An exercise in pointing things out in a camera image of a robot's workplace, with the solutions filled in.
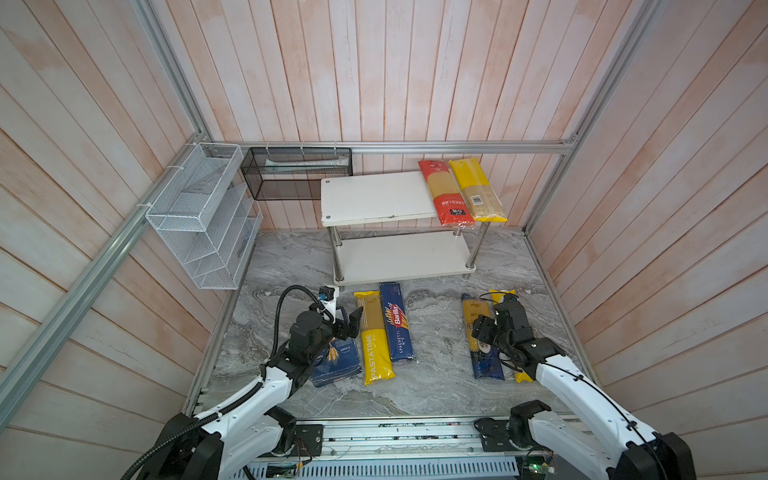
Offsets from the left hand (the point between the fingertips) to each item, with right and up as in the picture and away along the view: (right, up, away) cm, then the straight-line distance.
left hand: (348, 309), depth 83 cm
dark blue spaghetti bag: (+40, -17, +3) cm, 44 cm away
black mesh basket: (-22, +45, +21) cm, 54 cm away
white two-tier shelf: (+12, +31, -1) cm, 33 cm away
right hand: (+40, -5, +4) cm, 40 cm away
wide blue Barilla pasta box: (-3, -14, -2) cm, 14 cm away
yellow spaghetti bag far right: (+38, +5, -11) cm, 40 cm away
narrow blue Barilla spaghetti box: (+14, -7, +7) cm, 18 cm away
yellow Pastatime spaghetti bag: (+8, -14, +3) cm, 16 cm away
